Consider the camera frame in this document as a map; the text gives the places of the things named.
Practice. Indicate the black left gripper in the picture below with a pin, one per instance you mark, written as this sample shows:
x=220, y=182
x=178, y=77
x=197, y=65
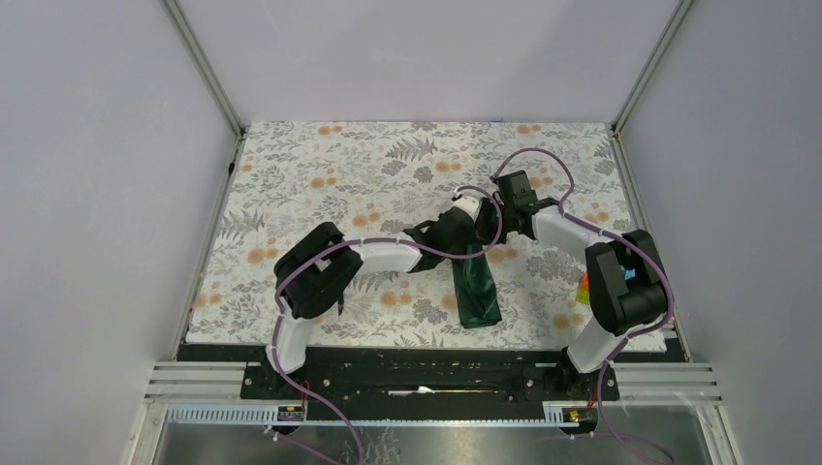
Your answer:
x=461, y=244

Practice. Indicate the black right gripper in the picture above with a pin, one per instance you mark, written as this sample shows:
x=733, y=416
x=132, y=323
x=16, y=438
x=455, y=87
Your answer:
x=503, y=237

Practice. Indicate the dark green cloth napkin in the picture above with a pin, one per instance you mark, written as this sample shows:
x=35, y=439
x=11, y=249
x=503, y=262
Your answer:
x=476, y=293

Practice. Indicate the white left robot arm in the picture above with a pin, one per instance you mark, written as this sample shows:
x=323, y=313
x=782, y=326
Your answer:
x=312, y=277

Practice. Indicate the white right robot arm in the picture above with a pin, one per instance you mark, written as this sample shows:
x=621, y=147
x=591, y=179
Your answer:
x=628, y=291

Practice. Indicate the floral patterned table mat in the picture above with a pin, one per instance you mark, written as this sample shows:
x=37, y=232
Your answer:
x=379, y=178

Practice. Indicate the colourful toy block stack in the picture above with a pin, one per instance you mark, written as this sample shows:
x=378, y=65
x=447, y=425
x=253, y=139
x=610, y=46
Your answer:
x=583, y=292

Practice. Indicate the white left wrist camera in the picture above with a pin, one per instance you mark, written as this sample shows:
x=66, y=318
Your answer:
x=468, y=204

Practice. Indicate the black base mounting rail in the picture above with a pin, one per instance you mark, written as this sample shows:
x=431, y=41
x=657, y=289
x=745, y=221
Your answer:
x=416, y=384

